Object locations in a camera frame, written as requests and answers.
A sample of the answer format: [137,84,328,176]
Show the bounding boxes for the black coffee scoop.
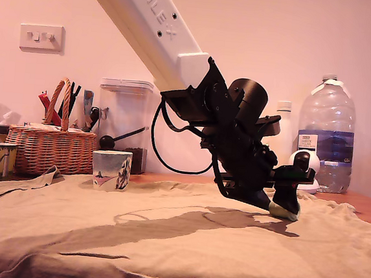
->
[98,122,150,154]

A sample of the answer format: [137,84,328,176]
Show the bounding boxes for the clear plastic storage container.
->
[92,76,155,175]

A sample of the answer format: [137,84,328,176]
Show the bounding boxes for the black kitchen tongs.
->
[57,80,82,121]

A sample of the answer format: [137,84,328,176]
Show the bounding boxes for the small white round camera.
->
[286,150,321,195]

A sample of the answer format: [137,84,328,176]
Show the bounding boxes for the pale green coffee capsule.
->
[267,200,301,222]

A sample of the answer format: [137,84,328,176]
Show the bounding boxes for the white wall light switch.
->
[17,23,66,55]

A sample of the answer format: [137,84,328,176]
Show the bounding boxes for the large clear water bottle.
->
[293,71,361,196]

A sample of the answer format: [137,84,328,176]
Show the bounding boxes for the white printed box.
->
[23,121,85,134]

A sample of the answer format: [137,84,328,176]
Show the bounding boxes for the white tissue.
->
[0,101,23,128]

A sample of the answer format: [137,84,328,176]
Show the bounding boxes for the wicker basket with handle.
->
[3,72,103,180]

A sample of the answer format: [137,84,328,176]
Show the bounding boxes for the black handled utensil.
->
[87,105,110,133]

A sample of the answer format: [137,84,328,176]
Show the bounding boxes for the blue handled kitchen tool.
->
[82,89,95,117]

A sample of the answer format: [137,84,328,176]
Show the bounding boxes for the white metal bottle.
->
[271,100,297,165]

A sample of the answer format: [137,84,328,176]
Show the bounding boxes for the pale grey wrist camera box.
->
[253,112,282,139]

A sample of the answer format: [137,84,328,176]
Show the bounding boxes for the beige cloth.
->
[0,158,371,278]

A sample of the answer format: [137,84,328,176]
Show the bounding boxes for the white cup with landscape print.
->
[89,148,133,193]

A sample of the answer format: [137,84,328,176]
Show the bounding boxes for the red kitchen tool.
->
[36,91,65,126]

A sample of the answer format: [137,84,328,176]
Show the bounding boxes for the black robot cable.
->
[148,97,222,178]

